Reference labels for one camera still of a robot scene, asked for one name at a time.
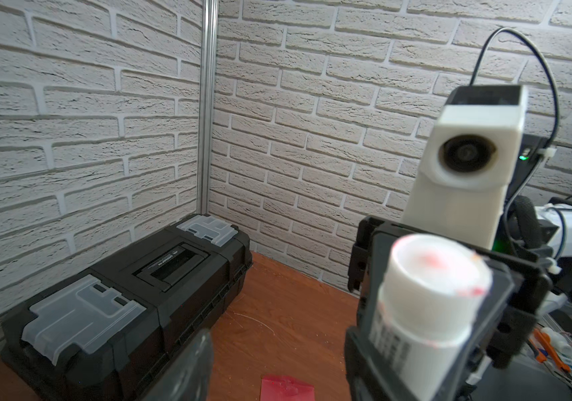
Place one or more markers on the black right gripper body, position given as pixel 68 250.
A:
pixel 503 324

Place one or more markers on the right red envelope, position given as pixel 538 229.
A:
pixel 285 388

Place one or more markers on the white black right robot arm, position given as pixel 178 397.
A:
pixel 545 238

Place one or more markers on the white glue stick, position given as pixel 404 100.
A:
pixel 426 306

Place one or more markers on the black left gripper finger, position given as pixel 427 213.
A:
pixel 187 377

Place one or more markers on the aluminium right corner post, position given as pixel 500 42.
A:
pixel 206 102

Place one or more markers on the black plastic toolbox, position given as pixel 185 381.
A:
pixel 107 332

